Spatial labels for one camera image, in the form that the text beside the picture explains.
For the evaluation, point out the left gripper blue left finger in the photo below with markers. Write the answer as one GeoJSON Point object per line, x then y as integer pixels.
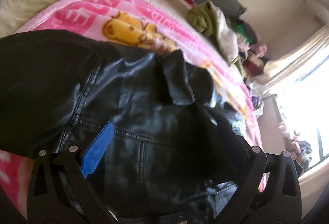
{"type": "Point", "coordinates": [59, 191]}

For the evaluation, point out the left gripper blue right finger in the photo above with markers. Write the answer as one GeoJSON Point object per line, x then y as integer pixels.
{"type": "Point", "coordinates": [268, 189]}

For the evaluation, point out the black leather jacket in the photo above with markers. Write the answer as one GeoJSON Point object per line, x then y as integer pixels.
{"type": "Point", "coordinates": [59, 89]}

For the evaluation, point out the pile of folded clothes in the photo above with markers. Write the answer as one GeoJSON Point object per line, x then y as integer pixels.
{"type": "Point", "coordinates": [251, 48]}

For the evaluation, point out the patterned cloth bundle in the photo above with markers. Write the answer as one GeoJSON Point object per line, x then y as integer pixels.
{"type": "Point", "coordinates": [257, 101]}

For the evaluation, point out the cream curtain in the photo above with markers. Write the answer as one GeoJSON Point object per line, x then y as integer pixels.
{"type": "Point", "coordinates": [293, 65]}

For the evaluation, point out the pink cartoon fleece blanket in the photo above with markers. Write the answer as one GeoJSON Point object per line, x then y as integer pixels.
{"type": "Point", "coordinates": [228, 79]}

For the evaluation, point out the green and cream blanket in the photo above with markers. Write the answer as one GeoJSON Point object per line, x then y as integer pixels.
{"type": "Point", "coordinates": [210, 21]}

